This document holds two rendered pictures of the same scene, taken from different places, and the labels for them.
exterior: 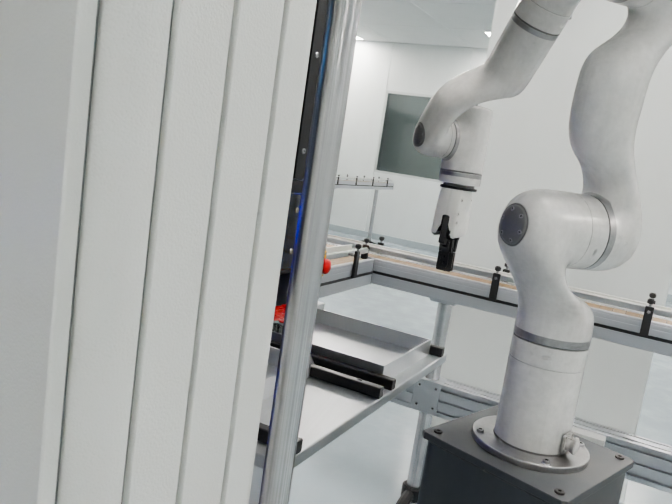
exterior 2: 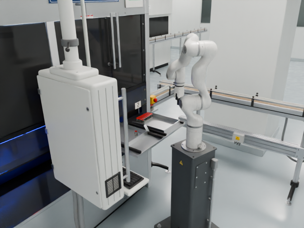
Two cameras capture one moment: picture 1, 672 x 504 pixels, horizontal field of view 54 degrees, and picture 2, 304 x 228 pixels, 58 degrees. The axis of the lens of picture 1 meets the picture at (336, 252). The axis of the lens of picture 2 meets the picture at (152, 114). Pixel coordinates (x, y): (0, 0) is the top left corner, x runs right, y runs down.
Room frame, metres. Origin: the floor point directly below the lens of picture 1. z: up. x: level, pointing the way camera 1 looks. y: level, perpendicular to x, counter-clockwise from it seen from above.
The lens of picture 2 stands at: (-0.85, -0.36, 1.92)
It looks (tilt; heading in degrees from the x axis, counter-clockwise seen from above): 23 degrees down; 9
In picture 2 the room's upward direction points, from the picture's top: 1 degrees counter-clockwise
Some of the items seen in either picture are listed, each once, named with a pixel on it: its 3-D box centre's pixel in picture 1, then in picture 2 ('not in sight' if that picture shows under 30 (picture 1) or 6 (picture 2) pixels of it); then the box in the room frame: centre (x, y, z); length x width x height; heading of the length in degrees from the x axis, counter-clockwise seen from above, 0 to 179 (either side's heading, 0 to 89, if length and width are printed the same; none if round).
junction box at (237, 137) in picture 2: (582, 445); (238, 137); (1.95, -0.85, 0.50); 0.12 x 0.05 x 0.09; 64
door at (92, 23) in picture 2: not in sight; (87, 63); (0.99, 0.40, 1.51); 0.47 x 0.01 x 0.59; 154
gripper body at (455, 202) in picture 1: (454, 209); (179, 90); (1.35, -0.23, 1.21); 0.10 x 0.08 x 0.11; 154
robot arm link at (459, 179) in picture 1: (460, 179); (179, 83); (1.35, -0.23, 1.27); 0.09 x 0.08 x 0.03; 154
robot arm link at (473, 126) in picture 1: (465, 138); (179, 73); (1.35, -0.22, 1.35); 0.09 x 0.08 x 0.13; 115
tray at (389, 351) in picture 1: (335, 338); (156, 122); (1.37, -0.03, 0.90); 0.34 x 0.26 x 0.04; 63
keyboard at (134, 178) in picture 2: not in sight; (116, 171); (0.69, 0.16, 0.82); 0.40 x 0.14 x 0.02; 60
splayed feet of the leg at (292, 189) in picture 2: not in sight; (293, 187); (1.74, -1.43, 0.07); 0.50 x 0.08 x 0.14; 154
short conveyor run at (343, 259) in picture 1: (311, 268); (156, 96); (2.01, 0.07, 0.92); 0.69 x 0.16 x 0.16; 154
